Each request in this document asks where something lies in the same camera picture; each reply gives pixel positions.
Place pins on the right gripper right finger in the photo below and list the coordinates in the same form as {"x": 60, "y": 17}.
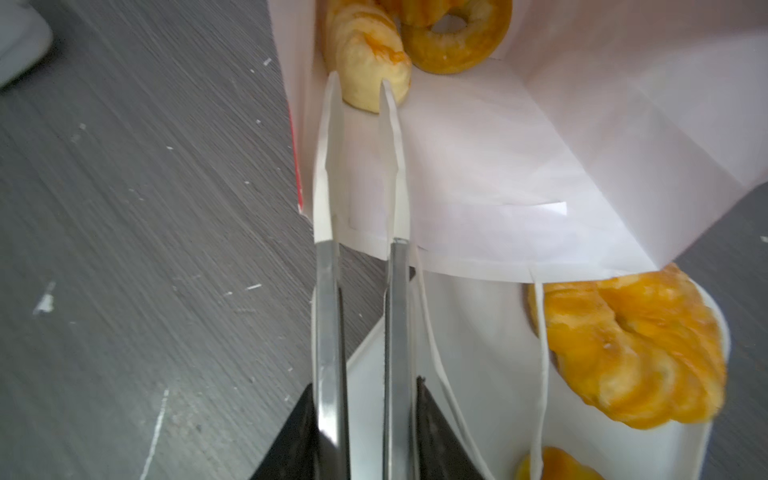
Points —
{"x": 398, "y": 428}

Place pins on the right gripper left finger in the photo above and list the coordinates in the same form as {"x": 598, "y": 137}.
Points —
{"x": 329, "y": 359}

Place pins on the yellow fake braided bread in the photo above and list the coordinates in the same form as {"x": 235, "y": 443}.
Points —
{"x": 644, "y": 349}

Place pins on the red white paper bag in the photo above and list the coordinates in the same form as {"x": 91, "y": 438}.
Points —
{"x": 607, "y": 139}

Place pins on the pale fake bread roll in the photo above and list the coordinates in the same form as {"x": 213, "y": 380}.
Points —
{"x": 362, "y": 44}

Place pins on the white plastic tray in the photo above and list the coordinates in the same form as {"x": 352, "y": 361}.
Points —
{"x": 475, "y": 348}

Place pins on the fake ring donut bread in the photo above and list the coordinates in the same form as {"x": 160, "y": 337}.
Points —
{"x": 449, "y": 37}

